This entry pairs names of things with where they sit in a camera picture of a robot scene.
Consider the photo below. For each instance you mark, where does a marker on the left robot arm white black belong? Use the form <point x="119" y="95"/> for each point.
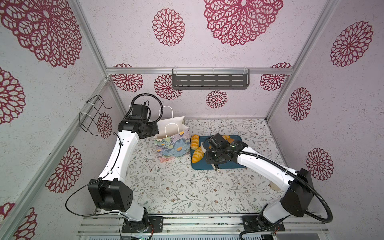
<point x="109" y="191"/>

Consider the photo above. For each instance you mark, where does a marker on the tape roll on table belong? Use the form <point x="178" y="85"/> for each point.
<point x="274" y="187"/>

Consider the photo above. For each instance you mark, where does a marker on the black wire wall rack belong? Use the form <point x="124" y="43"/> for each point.
<point x="88" y="118"/>

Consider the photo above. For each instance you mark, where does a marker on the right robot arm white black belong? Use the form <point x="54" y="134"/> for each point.
<point x="295" y="185"/>

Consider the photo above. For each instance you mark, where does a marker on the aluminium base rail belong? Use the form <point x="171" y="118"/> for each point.
<point x="208" y="226"/>

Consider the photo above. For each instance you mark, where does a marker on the striped bread roll upper left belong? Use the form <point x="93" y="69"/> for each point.
<point x="195" y="142"/>

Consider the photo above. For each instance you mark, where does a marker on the croissant bread top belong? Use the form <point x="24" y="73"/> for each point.
<point x="228" y="138"/>

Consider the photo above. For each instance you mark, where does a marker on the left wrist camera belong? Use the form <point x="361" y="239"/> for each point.
<point x="140" y="112"/>

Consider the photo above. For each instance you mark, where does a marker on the grey wall shelf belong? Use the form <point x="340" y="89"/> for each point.
<point x="210" y="81"/>

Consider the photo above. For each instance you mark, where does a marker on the teal serving tray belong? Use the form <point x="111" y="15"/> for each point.
<point x="203" y="165"/>

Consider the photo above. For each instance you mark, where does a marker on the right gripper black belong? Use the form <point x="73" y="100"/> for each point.
<point x="208" y="153"/>

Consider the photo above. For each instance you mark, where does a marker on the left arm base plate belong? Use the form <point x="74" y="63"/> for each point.
<point x="153" y="224"/>

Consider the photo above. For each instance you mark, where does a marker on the croissant bread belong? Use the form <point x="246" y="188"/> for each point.
<point x="198" y="155"/>
<point x="228" y="138"/>

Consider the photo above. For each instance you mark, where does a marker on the floral paper gift bag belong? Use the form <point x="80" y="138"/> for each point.
<point x="173" y="139"/>

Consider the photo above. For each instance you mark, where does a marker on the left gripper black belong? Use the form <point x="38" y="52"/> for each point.
<point x="155" y="130"/>

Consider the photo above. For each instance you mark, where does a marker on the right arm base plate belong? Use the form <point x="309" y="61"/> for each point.
<point x="256" y="223"/>

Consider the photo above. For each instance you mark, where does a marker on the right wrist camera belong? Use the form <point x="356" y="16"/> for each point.
<point x="217" y="141"/>

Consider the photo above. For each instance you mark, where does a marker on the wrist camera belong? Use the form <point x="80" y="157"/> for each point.
<point x="140" y="112"/>
<point x="217" y="141"/>

